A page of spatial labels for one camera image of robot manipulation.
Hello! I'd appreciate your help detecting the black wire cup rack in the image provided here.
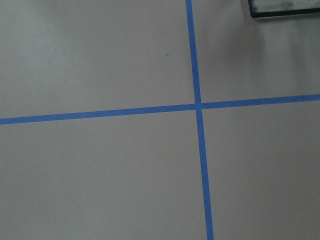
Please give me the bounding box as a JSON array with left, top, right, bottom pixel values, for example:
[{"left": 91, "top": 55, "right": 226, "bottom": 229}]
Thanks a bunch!
[{"left": 248, "top": 0, "right": 320, "bottom": 19}]

